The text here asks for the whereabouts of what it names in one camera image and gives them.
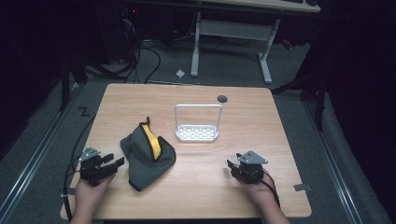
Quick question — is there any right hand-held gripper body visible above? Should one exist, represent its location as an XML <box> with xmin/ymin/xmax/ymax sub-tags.
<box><xmin>232</xmin><ymin>150</ymin><xmax>269</xmax><ymax>185</ymax></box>

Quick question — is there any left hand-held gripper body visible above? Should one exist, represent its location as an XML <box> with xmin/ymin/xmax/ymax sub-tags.
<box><xmin>78</xmin><ymin>146</ymin><xmax>118</xmax><ymax>188</ymax></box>

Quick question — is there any yellow and grey towel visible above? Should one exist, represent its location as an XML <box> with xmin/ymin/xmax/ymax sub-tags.
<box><xmin>120</xmin><ymin>116</ymin><xmax>177</xmax><ymax>192</ymax></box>

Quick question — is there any person's left hand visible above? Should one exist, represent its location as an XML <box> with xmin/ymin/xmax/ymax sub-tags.
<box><xmin>74</xmin><ymin>174</ymin><xmax>117</xmax><ymax>216</ymax></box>

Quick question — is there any person's right hand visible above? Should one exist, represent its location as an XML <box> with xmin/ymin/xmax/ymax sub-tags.
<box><xmin>238</xmin><ymin>170</ymin><xmax>280</xmax><ymax>209</ymax></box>

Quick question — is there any grey tape strip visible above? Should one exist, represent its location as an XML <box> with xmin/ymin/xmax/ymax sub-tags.
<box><xmin>293</xmin><ymin>183</ymin><xmax>313</xmax><ymax>192</ymax></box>
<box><xmin>59</xmin><ymin>187</ymin><xmax>78</xmax><ymax>198</ymax></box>

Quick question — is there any white towel rack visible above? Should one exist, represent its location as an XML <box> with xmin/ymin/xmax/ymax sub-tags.
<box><xmin>174</xmin><ymin>103</ymin><xmax>224</xmax><ymax>143</ymax></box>

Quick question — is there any black metal stand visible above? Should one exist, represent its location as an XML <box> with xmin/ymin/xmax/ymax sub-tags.
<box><xmin>270</xmin><ymin>71</ymin><xmax>329</xmax><ymax>133</ymax></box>
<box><xmin>58</xmin><ymin>55</ymin><xmax>90</xmax><ymax>112</ymax></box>

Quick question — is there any white-legged desk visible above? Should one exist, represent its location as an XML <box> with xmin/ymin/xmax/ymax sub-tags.
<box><xmin>124</xmin><ymin>0</ymin><xmax>321</xmax><ymax>85</ymax></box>

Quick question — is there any dark computer tower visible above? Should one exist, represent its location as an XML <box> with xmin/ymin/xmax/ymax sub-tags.
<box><xmin>120</xmin><ymin>5</ymin><xmax>142</xmax><ymax>63</ymax></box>

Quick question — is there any right hand-held gripper black cable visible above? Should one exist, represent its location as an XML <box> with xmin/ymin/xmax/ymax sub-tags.
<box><xmin>260</xmin><ymin>167</ymin><xmax>281</xmax><ymax>209</ymax></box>

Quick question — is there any hand-held gripper black cable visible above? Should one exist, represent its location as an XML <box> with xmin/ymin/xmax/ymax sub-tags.
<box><xmin>62</xmin><ymin>154</ymin><xmax>87</xmax><ymax>222</ymax></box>
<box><xmin>260</xmin><ymin>167</ymin><xmax>281</xmax><ymax>209</ymax></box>

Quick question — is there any left hand-held gripper black cable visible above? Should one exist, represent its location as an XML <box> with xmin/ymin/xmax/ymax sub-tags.
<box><xmin>62</xmin><ymin>154</ymin><xmax>87</xmax><ymax>222</ymax></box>

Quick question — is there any metal floor rail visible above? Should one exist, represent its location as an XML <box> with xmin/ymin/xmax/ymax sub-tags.
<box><xmin>0</xmin><ymin>82</ymin><xmax>83</xmax><ymax>224</ymax></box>
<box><xmin>302</xmin><ymin>99</ymin><xmax>365</xmax><ymax>224</ymax></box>

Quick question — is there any bundle of black cables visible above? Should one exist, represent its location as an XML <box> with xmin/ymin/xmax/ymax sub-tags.
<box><xmin>83</xmin><ymin>38</ymin><xmax>163</xmax><ymax>85</ymax></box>

